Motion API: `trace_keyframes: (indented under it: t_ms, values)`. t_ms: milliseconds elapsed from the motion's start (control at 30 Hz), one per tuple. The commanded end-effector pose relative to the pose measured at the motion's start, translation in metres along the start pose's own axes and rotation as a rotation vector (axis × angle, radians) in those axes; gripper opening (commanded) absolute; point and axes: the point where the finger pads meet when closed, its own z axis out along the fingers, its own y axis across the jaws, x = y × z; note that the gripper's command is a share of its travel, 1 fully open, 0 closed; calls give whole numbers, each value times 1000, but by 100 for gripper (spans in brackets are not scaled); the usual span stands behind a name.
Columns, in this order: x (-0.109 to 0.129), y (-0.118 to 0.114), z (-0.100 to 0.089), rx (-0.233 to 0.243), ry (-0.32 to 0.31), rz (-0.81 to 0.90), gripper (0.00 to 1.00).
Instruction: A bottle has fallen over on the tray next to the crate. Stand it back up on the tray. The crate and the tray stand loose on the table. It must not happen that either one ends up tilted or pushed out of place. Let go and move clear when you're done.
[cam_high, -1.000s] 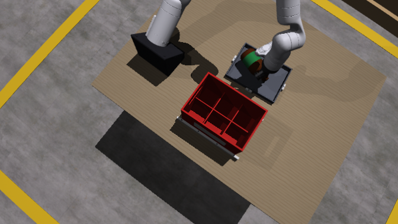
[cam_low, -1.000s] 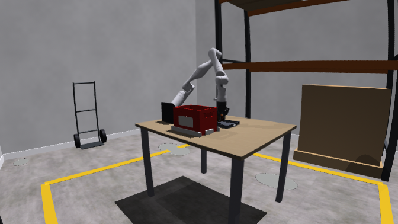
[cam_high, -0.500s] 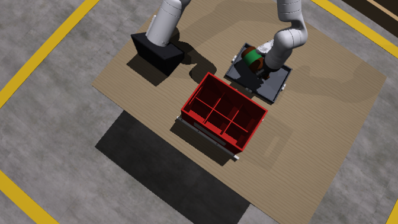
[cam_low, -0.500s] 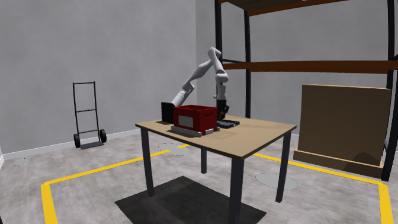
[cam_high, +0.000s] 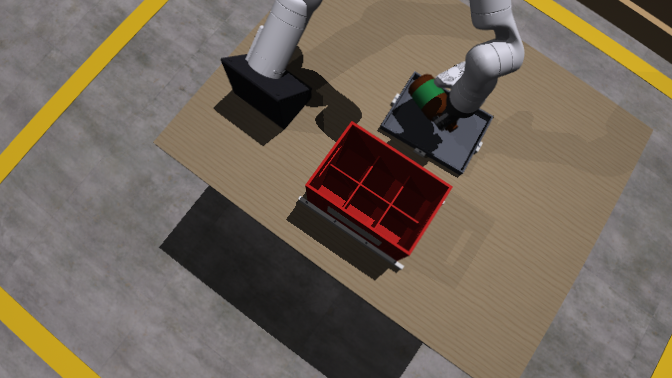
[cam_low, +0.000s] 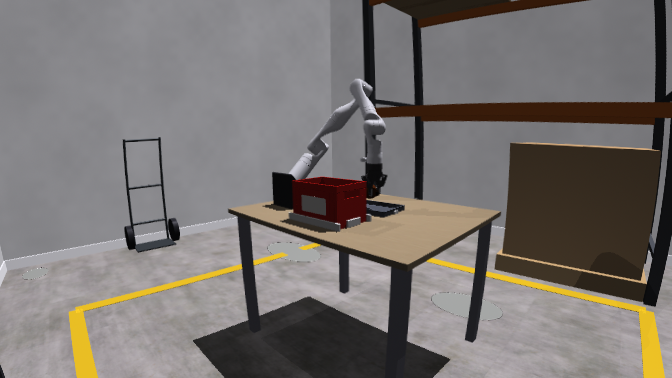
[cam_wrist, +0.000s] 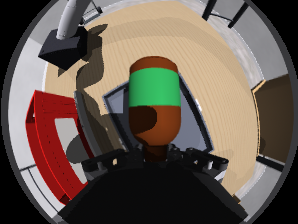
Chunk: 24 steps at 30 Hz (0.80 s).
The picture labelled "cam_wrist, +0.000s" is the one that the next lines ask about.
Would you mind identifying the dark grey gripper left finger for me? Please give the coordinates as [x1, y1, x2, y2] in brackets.
[81, 143, 144, 183]

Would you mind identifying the brown bottle with green label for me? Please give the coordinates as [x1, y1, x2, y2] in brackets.
[128, 56, 181, 162]

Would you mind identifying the red divided crate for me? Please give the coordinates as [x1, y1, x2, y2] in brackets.
[25, 90, 94, 206]

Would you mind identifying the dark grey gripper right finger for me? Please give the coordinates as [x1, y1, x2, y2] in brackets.
[166, 143, 229, 184]

